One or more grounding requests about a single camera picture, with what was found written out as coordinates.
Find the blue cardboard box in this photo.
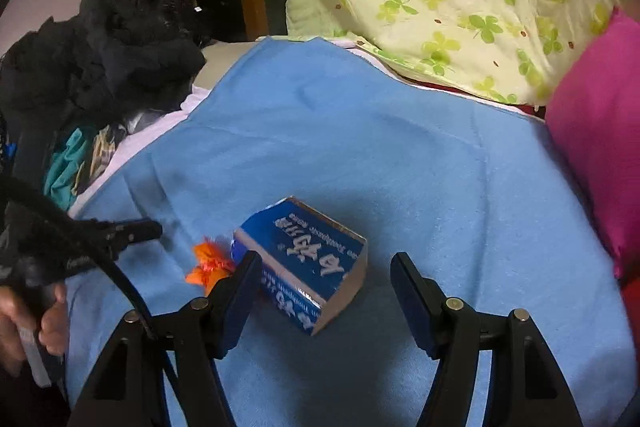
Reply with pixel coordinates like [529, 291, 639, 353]
[232, 196, 369, 337]

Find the magenta pillow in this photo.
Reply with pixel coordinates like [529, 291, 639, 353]
[545, 7, 640, 281]

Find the blue blanket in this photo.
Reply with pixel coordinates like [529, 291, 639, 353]
[65, 37, 637, 427]

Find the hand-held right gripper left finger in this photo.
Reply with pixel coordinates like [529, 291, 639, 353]
[67, 251, 263, 427]

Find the person's left hand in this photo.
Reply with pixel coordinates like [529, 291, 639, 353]
[0, 283, 69, 376]

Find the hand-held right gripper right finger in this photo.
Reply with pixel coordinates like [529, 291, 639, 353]
[390, 252, 583, 427]

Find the black cable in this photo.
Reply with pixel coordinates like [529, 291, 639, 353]
[0, 179, 183, 427]

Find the beige mattress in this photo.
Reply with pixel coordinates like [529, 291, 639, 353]
[192, 39, 262, 91]

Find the striped cloth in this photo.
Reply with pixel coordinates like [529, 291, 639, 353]
[74, 121, 132, 196]

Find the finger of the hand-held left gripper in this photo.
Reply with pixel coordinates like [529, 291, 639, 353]
[75, 217, 164, 259]

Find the teal cloth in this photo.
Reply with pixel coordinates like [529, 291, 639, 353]
[44, 127, 99, 211]

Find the orange wrapper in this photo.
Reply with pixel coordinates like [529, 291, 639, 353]
[186, 237, 237, 294]

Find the black fuzzy cloth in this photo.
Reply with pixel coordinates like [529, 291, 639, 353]
[0, 0, 213, 128]

